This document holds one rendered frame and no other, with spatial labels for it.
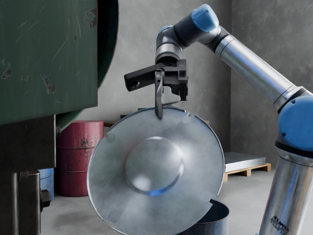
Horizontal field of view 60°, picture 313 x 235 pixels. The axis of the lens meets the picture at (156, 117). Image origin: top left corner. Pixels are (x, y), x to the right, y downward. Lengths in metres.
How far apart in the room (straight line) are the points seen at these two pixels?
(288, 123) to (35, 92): 0.54
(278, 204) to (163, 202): 0.30
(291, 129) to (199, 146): 0.21
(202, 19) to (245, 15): 5.18
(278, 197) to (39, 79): 0.60
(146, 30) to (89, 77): 4.40
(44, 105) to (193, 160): 0.39
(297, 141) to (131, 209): 0.38
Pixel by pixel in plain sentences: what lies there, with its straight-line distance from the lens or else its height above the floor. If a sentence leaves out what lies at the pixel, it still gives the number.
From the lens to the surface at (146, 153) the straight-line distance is 0.58.
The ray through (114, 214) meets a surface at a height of 0.85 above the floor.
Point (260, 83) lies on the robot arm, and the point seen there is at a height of 1.13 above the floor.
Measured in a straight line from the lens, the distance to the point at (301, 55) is 5.17.
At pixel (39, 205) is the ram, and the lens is 0.40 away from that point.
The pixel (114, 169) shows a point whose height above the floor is 0.93.
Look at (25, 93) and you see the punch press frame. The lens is 0.23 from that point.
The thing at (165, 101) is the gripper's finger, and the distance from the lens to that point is 0.63.
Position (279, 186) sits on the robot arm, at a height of 0.88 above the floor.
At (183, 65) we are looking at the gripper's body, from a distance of 0.74.
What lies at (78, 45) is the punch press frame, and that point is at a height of 1.11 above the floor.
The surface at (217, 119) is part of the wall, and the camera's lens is 5.59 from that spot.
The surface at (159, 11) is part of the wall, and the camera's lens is 4.88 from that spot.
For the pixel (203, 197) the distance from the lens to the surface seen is 0.53.
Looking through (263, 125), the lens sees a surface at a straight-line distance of 5.44.
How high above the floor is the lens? 1.06
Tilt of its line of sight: 2 degrees down
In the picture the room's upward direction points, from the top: straight up
